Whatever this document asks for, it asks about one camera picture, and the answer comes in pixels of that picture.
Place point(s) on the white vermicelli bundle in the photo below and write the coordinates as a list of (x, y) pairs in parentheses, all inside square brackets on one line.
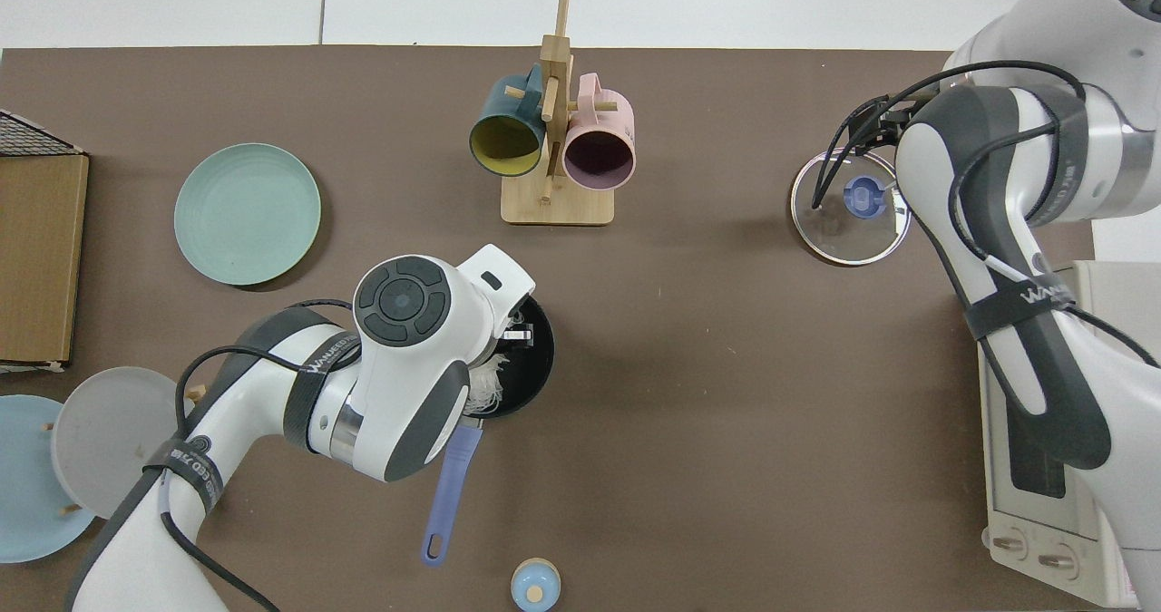
[(485, 390)]

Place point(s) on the light blue plate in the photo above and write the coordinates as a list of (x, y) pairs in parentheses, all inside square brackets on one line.
[(27, 503)]

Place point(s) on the grey plate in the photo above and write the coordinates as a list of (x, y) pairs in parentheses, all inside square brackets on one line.
[(100, 440)]

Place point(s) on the brown table cloth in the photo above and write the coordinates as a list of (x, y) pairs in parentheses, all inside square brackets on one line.
[(726, 412)]

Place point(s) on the pale toaster oven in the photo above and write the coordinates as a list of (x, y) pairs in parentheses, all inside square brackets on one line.
[(1034, 512)]

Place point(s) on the small blue round thing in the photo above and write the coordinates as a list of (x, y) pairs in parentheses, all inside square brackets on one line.
[(535, 585)]

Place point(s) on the glass lid with blue knob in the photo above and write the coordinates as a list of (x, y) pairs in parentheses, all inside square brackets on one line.
[(843, 240)]

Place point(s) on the dark teal cup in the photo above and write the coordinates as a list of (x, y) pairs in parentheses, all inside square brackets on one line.
[(503, 140)]

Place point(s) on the wooden cup stand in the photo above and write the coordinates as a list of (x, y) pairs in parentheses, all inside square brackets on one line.
[(558, 208)]

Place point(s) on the pink cup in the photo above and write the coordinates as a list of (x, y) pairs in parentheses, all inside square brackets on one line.
[(599, 122)]

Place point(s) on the teal plate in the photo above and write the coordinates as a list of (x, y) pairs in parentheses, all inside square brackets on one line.
[(247, 215)]

